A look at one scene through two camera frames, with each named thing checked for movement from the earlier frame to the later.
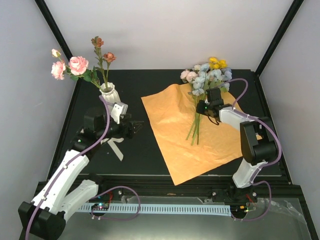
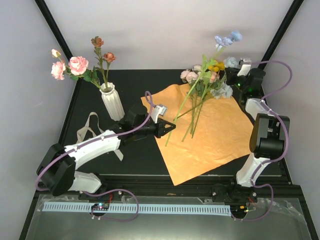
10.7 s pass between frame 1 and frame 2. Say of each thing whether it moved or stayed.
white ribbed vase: stayed
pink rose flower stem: stayed
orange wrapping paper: stayed
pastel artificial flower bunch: moved
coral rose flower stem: stayed
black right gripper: moved
